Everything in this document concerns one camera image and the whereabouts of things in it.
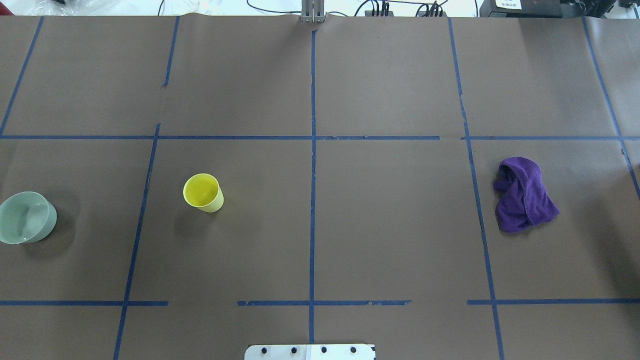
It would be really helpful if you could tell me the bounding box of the black power strip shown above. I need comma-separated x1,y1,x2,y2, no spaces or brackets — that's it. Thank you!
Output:
416,7,447,18
365,7,394,18

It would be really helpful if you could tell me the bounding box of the pale green ceramic bowl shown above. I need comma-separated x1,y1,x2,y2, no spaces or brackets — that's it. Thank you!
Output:
0,191,58,245

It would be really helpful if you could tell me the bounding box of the black power strip right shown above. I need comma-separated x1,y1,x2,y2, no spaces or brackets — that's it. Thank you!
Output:
416,7,447,18

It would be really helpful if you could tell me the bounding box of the black power strip left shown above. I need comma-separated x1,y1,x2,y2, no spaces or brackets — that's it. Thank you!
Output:
365,7,394,18

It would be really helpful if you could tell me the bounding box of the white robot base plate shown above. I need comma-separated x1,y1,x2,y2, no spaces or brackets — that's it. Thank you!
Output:
244,343,377,360

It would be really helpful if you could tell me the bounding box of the grey metal camera post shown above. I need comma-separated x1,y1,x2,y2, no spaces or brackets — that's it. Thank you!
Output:
300,0,327,23

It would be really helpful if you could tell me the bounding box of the black equipment box with label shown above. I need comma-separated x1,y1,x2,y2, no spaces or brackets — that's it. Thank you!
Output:
478,0,563,19

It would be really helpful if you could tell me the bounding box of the yellow plastic cup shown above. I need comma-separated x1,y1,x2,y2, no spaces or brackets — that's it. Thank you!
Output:
182,173,225,214

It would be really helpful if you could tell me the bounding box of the purple cloth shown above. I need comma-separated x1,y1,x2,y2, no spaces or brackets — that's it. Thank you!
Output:
493,156,560,234

